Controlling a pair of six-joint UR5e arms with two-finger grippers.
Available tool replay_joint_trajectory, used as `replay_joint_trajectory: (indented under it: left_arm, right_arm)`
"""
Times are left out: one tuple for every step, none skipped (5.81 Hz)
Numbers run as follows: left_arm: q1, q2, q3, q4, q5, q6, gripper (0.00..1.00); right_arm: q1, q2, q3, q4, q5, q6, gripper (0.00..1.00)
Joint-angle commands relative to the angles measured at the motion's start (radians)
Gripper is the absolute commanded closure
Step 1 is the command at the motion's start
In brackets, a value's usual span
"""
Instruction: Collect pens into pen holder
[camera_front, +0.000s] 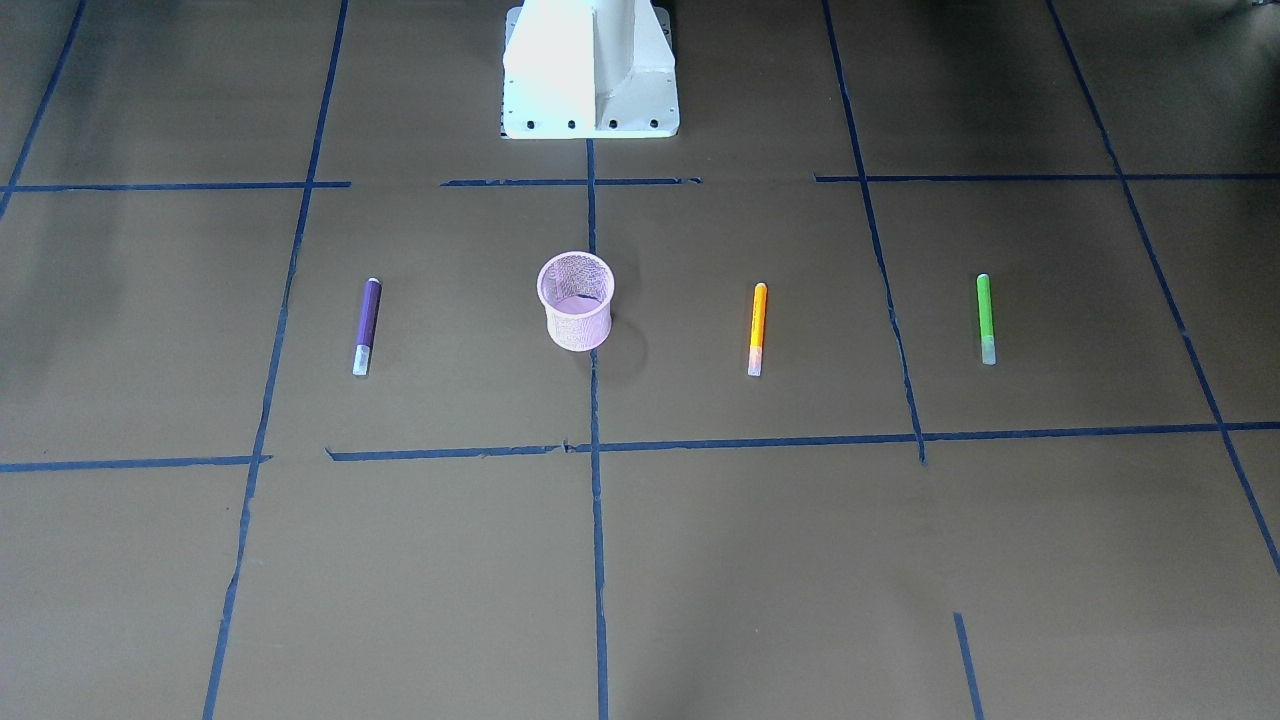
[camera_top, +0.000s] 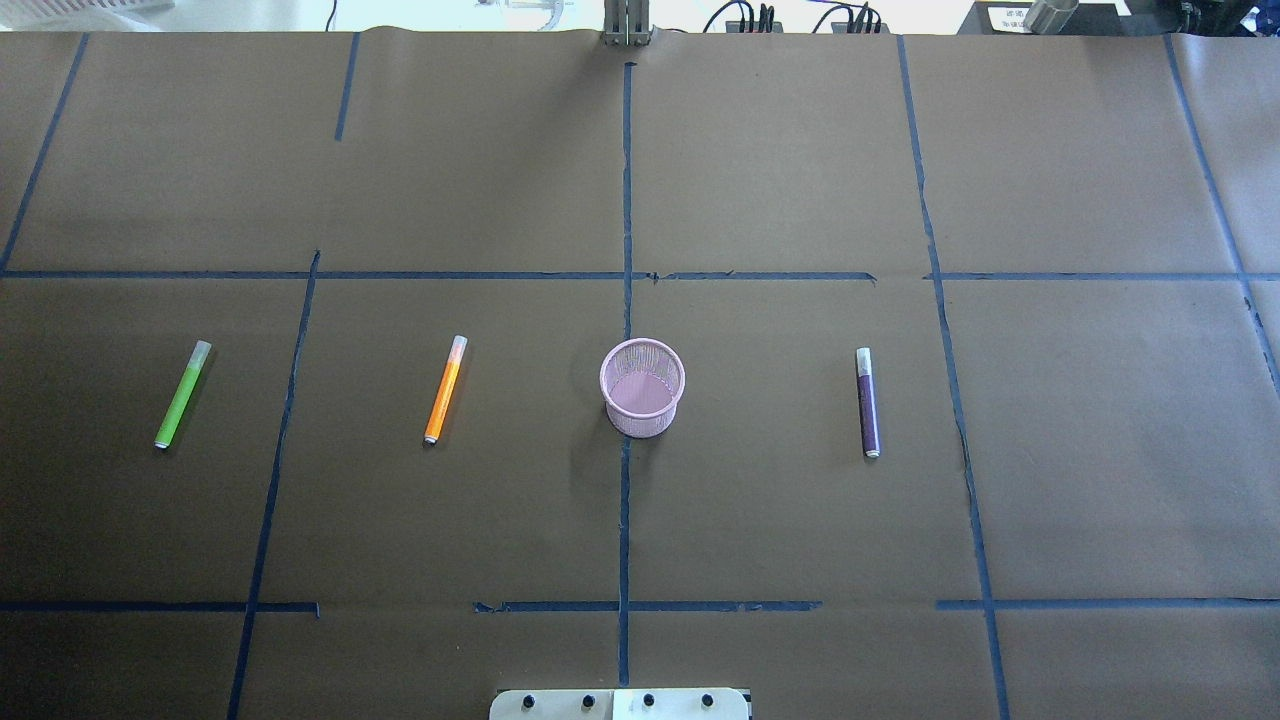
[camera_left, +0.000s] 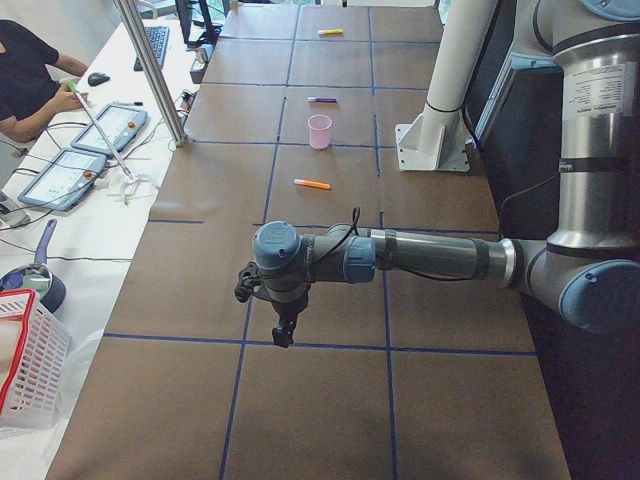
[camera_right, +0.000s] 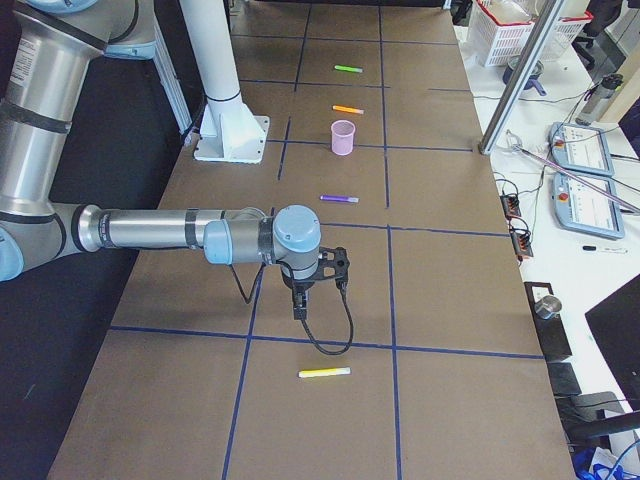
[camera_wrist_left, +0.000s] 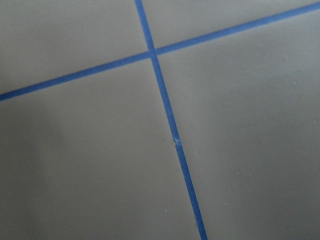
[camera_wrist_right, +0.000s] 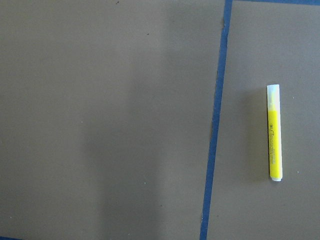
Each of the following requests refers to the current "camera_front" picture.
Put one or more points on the orange marker pen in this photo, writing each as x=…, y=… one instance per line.
x=756, y=338

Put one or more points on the purple marker pen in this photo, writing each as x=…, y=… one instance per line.
x=366, y=327

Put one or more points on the green marker pen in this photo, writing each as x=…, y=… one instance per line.
x=986, y=319

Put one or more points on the pink mesh pen holder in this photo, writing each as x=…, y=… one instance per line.
x=576, y=289

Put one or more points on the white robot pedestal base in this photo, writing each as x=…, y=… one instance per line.
x=589, y=69

